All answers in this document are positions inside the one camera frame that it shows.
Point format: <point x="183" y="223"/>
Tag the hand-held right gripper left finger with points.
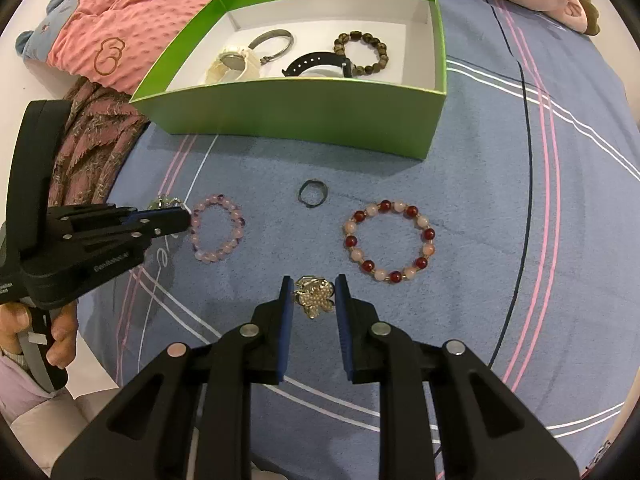
<point x="286" y="330"/>

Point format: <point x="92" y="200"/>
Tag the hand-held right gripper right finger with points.
<point x="345" y="330"/>

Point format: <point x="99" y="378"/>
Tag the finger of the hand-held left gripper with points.
<point x="136" y="216"/>
<point x="170" y="221"/>

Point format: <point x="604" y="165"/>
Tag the green gem brooch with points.
<point x="162" y="203"/>

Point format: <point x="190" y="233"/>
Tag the gold pearl flower brooch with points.
<point x="315" y="300"/>

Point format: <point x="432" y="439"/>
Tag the white wrist watch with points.
<point x="232" y="67"/>

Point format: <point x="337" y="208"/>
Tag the green cardboard box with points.
<point x="300" y="115"/>

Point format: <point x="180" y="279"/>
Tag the black wrist watch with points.
<point x="305" y="62"/>

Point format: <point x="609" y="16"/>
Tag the grey metal bangle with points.
<point x="270" y="33"/>

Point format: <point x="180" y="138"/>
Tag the person's left forearm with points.
<point x="15" y="380"/>

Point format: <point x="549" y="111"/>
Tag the person's left hand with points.
<point x="65" y="335"/>

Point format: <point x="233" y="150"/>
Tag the brown pink woven scarf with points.
<point x="90" y="145"/>

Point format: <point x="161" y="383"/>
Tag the blue striped bedsheet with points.
<point x="475" y="260"/>

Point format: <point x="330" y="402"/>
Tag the person's pale padded clothing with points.
<point x="50" y="435"/>

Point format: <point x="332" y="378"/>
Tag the pink dotted baby blanket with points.
<point x="125" y="10"/>

